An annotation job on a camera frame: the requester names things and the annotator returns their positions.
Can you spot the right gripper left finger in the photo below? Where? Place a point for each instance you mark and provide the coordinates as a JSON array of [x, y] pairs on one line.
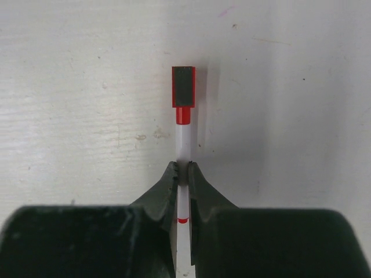
[[135, 240]]

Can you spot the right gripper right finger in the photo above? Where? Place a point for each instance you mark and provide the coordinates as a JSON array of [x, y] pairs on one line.
[[229, 241]]

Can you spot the red square-cap pen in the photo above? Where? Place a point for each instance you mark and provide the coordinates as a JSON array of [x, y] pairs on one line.
[[183, 101]]

